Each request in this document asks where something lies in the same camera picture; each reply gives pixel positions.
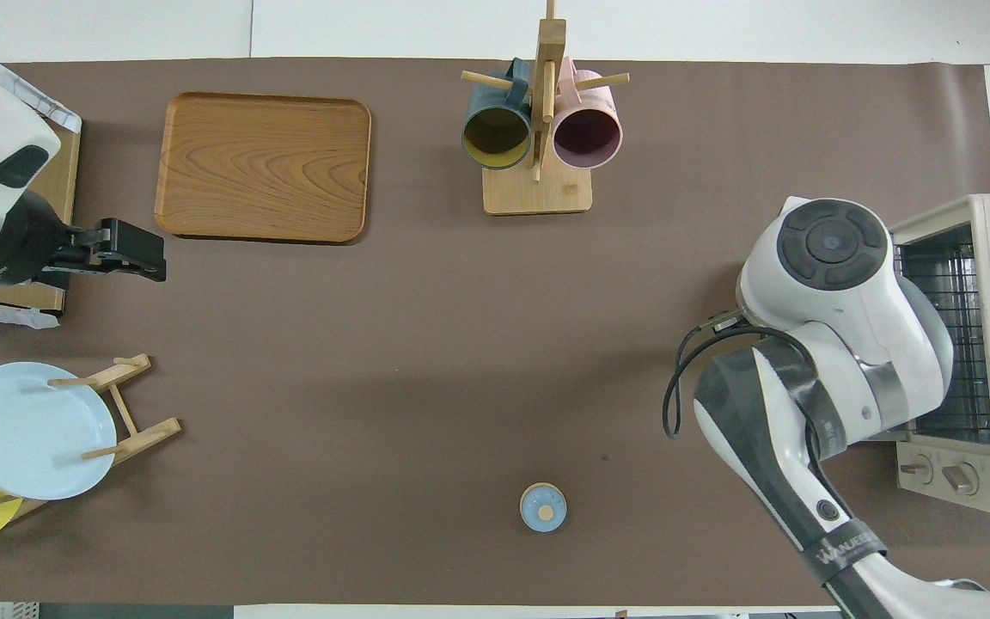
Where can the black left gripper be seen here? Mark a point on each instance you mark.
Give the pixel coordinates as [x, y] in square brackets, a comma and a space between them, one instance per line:
[14, 241]

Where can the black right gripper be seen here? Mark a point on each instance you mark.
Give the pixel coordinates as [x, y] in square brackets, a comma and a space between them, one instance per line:
[721, 322]

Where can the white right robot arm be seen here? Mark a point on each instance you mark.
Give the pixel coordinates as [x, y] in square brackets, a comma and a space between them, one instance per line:
[839, 292]

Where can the beige oven knob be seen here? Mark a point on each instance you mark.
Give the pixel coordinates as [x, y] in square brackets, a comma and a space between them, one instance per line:
[916, 468]
[962, 478]

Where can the wooden serving tray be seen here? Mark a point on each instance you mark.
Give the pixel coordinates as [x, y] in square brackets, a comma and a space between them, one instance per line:
[263, 168]

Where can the wooden plate rack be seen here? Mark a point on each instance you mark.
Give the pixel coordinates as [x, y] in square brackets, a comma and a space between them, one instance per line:
[138, 440]

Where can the light blue plate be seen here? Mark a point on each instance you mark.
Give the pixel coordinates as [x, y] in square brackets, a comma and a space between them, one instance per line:
[22, 430]

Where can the wooden mug tree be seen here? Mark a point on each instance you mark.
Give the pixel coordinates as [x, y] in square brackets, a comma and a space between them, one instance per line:
[538, 193]

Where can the pink mug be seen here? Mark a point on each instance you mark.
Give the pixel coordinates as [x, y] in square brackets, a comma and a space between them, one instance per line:
[587, 137]

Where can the brown table mat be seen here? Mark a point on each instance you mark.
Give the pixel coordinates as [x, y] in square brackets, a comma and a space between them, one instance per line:
[461, 344]

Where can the small blue cork-lid jar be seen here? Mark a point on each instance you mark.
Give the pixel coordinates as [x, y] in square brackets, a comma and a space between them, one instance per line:
[534, 516]

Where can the dark blue mug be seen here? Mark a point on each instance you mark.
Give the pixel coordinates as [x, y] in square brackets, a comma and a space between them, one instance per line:
[496, 137]

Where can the white perforated crate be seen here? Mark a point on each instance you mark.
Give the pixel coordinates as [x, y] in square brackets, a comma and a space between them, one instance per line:
[5, 611]

